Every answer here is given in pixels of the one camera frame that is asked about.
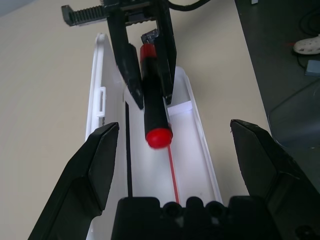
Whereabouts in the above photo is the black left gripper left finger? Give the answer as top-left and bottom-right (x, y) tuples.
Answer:
(27, 121), (120, 240)

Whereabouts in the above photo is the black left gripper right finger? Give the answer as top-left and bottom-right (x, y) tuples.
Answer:
(229, 118), (320, 232)

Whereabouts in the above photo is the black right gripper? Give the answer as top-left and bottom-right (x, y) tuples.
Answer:
(61, 0), (179, 111)

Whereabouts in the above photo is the white perforated clog shoe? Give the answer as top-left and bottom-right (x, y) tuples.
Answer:
(293, 34), (320, 55)

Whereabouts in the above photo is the white plastic pencil case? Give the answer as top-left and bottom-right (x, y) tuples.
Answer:
(84, 32), (223, 240)

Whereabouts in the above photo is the transparent plastic floor mat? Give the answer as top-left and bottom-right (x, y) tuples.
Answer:
(268, 76), (320, 149)

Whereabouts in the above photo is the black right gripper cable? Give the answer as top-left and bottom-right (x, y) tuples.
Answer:
(166, 0), (209, 12)

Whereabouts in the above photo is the small grey floor box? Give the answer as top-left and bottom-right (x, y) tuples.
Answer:
(303, 59), (320, 77)

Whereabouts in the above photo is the black marker with red cap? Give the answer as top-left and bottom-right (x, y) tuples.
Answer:
(139, 43), (174, 149)

